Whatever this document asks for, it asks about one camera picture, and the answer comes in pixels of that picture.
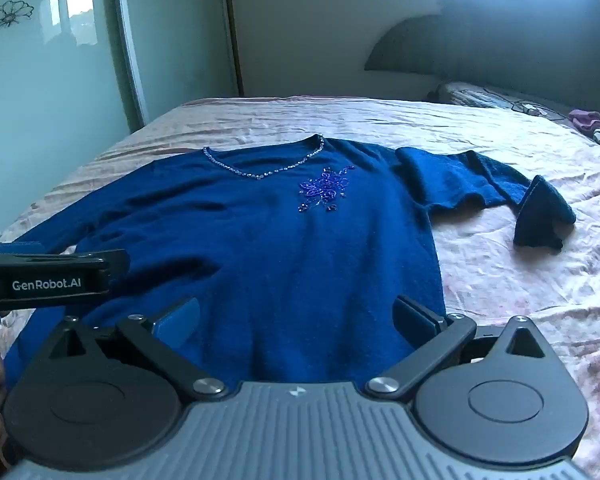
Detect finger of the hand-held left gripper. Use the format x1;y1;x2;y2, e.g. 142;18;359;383
0;242;131;275

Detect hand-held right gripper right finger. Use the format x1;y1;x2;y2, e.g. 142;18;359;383
364;294;547;402

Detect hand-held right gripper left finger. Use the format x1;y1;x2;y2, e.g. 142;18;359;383
44;297;227;401

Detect blue beaded sweater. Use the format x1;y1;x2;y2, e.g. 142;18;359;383
1;134;577;397

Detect bed with pink sheet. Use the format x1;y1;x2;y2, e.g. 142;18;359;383
0;95;600;480

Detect frosted wardrobe door flower decals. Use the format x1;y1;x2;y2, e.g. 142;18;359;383
114;0;244;132
0;0;137;243

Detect patterned pillow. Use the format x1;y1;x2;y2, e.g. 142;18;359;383
426;81;583;122

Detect purple cloth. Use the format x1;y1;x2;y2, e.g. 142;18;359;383
567;108;600;142

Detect dark padded headboard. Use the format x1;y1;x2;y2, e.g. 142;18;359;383
364;0;600;111

